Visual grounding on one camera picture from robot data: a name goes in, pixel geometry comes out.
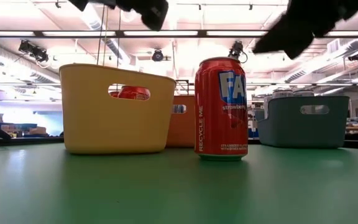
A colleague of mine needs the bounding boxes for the black overhead frame bar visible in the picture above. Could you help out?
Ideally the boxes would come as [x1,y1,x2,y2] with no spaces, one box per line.
[0,29,358,40]

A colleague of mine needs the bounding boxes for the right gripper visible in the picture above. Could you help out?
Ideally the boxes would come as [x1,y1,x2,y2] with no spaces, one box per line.
[252,0,358,60]

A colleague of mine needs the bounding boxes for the yellow plastic bin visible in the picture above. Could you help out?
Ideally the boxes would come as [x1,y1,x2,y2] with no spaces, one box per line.
[58,63,177,156]

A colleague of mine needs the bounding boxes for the black overhead camera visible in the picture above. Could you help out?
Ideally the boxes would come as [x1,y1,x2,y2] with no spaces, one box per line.
[227,40,249,65]

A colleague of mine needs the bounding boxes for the blue plastic bin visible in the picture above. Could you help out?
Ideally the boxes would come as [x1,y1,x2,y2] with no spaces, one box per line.
[257,95,351,149]

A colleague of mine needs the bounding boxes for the white can black top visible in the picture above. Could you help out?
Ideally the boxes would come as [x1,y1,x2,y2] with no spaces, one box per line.
[263,95,273,119]
[293,88,315,98]
[272,89,294,99]

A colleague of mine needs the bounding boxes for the orange plastic bin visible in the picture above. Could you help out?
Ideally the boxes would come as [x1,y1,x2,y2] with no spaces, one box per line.
[165,95,197,149]

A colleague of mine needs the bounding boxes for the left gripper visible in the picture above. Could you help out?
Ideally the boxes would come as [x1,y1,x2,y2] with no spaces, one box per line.
[68,0,170,31]

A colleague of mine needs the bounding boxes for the green table mat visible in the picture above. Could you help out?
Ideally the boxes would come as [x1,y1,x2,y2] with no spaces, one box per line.
[0,143,358,224]

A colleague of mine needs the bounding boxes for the black ceiling spotlight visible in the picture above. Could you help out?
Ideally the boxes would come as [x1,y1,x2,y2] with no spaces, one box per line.
[17,39,50,63]

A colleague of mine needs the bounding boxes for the red Fanta can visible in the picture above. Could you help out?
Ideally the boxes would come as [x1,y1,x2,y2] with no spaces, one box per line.
[117,85,151,101]
[193,56,250,162]

